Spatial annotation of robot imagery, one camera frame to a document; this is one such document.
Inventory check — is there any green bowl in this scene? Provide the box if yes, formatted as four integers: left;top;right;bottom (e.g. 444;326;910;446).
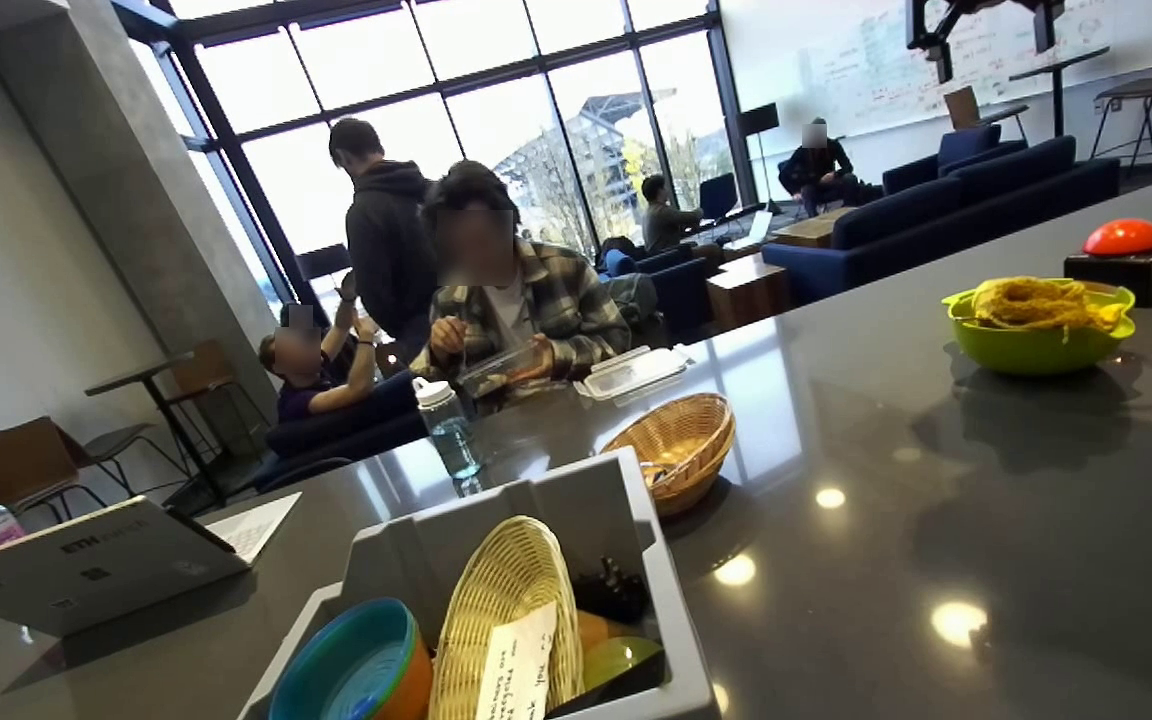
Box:
942;280;1137;377

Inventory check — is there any small black object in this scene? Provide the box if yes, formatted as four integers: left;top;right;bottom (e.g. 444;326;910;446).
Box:
574;557;651;625

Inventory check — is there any black high table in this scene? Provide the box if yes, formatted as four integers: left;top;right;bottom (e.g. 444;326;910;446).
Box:
1008;44;1113;139
84;351;229;508

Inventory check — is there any whiteboard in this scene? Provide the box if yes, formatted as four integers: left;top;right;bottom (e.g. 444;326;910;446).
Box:
720;0;1152;163

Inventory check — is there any blue armchair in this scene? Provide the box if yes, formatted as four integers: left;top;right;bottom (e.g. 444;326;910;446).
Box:
881;122;1029;197
595;238;714;343

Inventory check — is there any person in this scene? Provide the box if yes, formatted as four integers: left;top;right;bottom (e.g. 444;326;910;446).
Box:
640;174;706;253
257;272;383;423
328;117;439;343
409;159;633;403
777;117;884;217

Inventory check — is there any long blue sofa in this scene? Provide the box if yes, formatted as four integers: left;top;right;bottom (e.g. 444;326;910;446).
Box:
761;135;1123;307

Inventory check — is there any orange dome button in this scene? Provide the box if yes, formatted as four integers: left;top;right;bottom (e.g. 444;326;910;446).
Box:
1083;218;1152;258

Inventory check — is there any wooden coffee table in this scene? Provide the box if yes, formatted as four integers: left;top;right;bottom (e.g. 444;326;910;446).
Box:
772;206;859;250

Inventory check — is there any yellow knitted cloth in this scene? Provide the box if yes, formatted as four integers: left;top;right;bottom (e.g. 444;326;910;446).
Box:
970;277;1128;337

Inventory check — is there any wooden side table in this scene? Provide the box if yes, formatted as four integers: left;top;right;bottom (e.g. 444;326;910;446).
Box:
705;254;793;334

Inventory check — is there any window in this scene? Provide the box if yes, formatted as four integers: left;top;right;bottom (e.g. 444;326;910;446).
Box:
114;0;759;311

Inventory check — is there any clear food container lid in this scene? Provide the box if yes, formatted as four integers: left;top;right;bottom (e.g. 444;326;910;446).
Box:
574;345;694;402

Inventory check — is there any round wicker basket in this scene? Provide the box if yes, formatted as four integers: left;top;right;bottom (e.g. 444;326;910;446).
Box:
600;392;737;519

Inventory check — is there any clear food container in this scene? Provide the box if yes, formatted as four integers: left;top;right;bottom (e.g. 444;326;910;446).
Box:
455;340;549;397

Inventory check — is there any grey plastic bin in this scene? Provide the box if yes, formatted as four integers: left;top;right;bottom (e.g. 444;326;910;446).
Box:
238;446;720;720

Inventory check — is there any clear water bottle white cap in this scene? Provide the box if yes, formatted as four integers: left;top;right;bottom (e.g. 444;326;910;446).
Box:
411;376;484;482

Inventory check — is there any stack of green orange bowls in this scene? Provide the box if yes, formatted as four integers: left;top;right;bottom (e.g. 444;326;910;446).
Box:
576;609;666;693

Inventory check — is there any oval wicker basket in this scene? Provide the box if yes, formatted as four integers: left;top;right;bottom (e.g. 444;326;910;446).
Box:
428;515;586;720

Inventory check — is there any dark blue sofa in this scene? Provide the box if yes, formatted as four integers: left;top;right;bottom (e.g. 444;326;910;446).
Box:
254;371;429;493

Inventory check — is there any white paper note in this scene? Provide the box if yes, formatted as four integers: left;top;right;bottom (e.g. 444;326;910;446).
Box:
475;601;560;720

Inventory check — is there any white paper sheet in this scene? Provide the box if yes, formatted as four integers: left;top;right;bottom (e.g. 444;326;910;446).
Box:
204;491;304;564

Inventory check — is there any stack of blue orange bowls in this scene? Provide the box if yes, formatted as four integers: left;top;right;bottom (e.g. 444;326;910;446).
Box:
268;597;435;720

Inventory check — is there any grey laptop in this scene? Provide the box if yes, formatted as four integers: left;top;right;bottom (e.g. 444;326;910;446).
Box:
0;494;253;640

